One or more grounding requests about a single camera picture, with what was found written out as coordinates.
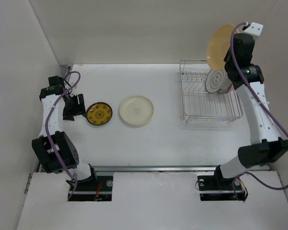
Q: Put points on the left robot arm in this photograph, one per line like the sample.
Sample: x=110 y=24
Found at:
x=81 y=170

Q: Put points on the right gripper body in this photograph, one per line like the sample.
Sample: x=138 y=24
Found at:
x=228 y=63

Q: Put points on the white patterned plate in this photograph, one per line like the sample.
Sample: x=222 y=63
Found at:
x=215 y=80

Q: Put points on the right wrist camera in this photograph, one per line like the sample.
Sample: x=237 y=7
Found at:
x=253 y=29

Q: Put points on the wire dish rack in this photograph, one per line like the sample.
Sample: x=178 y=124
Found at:
x=200 y=106

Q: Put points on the front aluminium rail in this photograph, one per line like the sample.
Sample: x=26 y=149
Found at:
x=154 y=168

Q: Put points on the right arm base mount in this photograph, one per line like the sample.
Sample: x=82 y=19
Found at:
x=229 y=190

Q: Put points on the cream white plate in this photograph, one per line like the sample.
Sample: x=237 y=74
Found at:
x=136 y=110

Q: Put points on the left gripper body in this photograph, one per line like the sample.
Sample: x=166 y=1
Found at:
x=73 y=107

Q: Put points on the yellow wooden plate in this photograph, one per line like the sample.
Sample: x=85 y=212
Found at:
x=218 y=47

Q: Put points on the small brown plate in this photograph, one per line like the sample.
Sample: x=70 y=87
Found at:
x=99 y=113

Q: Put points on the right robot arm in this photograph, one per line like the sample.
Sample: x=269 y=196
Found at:
x=266 y=144

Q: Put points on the pink rimmed plate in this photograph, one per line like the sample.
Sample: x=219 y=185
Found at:
x=226 y=87

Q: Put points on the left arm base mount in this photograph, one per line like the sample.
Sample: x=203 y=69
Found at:
x=92 y=189

